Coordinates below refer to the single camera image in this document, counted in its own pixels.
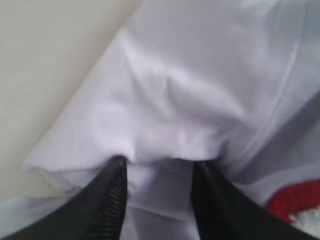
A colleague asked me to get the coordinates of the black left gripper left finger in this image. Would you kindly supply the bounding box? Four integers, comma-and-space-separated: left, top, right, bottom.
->
6, 155, 128, 240

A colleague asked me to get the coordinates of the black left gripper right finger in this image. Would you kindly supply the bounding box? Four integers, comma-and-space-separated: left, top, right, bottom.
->
191, 161, 314, 240

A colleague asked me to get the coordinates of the white t-shirt red lettering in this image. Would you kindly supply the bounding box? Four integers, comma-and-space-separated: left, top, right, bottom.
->
0, 0, 320, 240

